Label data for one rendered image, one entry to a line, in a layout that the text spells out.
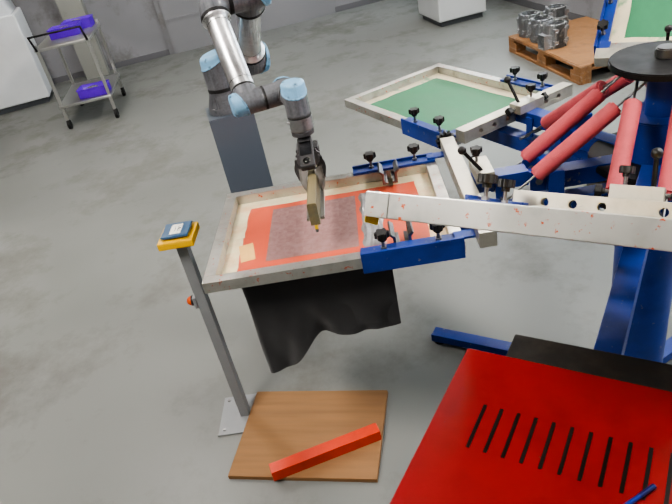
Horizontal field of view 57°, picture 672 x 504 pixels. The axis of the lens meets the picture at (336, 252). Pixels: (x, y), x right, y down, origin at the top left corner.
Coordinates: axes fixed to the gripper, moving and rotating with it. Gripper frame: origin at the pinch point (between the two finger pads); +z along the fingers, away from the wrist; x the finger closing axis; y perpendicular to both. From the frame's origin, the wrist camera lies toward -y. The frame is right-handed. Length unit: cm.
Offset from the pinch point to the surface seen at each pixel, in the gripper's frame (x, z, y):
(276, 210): 17.0, 13.7, 15.6
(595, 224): -45, -46, -115
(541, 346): -51, 14, -72
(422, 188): -35.6, 13.5, 13.2
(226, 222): 33.4, 10.2, 6.5
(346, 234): -7.8, 13.5, -9.1
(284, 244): 12.8, 13.6, -8.8
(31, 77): 384, 78, 596
